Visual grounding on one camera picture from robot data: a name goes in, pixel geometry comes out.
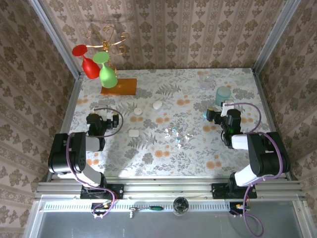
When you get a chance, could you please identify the white slotted cable duct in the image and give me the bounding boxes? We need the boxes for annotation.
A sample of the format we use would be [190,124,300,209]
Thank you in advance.
[43,201,250,212]

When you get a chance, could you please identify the clear glass cup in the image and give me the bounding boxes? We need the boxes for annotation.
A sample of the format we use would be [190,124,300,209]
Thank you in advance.
[199,74,215,90]

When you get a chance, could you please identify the black power connector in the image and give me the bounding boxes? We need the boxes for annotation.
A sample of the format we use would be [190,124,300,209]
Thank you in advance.
[91,202,112,211]
[229,202,248,215]

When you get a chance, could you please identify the gold wire rack wooden base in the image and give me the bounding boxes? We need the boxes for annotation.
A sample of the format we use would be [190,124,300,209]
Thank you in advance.
[85,25,138,96]

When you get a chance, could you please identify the grey metal sheet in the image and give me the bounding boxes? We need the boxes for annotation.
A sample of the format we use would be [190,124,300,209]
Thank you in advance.
[24,198,313,238]

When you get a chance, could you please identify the green handled screwdriver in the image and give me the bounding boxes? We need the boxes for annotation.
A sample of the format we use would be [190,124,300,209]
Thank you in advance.
[128,205,164,219]

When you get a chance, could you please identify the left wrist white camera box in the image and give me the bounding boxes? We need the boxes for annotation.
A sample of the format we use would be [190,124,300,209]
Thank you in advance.
[95,107,114,121]

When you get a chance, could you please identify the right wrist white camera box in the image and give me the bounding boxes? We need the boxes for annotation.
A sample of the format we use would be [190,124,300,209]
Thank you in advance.
[220,99,235,117]

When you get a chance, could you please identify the aluminium frame post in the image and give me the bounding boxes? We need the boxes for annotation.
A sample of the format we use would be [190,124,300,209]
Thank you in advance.
[252,0,303,74]
[29,0,84,79]

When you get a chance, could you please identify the red plastic wine glass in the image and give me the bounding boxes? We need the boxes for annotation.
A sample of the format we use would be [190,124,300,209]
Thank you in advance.
[72,44,101,80]

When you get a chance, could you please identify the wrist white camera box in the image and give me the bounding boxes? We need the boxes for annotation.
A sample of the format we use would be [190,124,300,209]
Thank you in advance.
[95,107,114,121]
[220,99,235,117]

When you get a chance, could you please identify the green plastic wine glass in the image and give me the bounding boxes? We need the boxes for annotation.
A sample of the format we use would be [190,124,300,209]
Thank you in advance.
[92,51,118,89]

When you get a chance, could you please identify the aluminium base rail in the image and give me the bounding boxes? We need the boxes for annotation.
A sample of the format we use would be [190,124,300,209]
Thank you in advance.
[34,176,307,200]

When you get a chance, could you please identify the teal frosted cup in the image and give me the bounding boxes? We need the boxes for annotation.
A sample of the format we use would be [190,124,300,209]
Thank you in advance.
[215,86,232,106]

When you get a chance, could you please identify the round glass jar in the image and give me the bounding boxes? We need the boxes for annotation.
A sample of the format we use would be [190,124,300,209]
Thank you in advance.
[172,197,190,216]

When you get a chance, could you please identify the aluminium side rail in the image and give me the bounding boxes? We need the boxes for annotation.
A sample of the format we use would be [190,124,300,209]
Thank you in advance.
[252,70,293,181]
[46,73,84,183]

